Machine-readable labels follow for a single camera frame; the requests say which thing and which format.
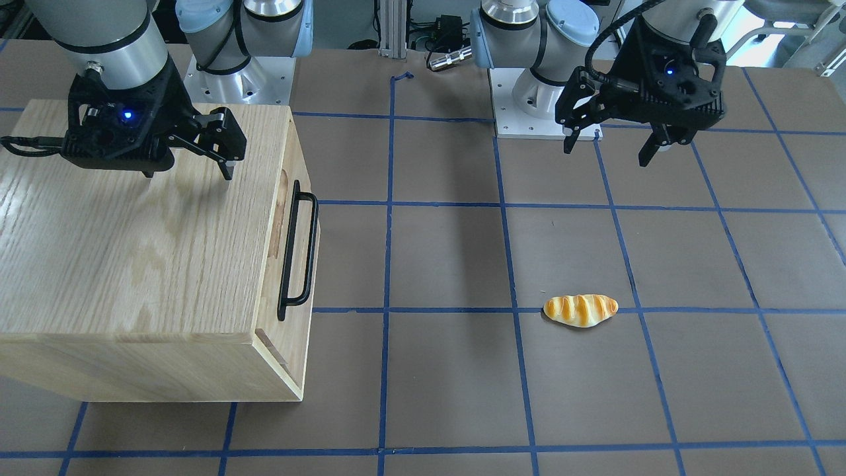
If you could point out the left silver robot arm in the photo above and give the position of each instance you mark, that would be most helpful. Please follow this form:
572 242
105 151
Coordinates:
554 38

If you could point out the aluminium frame post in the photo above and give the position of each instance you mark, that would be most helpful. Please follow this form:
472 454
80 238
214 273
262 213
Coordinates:
393 27

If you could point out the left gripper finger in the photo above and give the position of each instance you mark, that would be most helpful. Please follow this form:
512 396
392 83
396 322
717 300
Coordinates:
662 137
584 101

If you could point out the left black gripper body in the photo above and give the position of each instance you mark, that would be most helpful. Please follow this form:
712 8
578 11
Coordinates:
626 58

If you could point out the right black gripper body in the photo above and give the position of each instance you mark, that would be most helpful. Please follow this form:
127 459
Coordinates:
173 106

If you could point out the black power adapter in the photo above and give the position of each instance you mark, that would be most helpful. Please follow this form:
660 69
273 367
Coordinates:
448 31

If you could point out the toy bread roll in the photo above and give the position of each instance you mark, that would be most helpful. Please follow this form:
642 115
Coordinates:
580 311

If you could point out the black metal drawer handle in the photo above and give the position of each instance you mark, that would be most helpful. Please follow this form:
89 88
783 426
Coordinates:
285 300

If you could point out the light wooden drawer cabinet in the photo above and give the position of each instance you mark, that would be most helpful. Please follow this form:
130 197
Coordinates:
120 289

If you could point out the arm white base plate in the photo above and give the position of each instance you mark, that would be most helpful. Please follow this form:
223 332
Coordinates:
523 105
265 80

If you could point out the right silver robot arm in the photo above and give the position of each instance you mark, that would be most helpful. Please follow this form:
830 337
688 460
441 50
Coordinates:
121 42

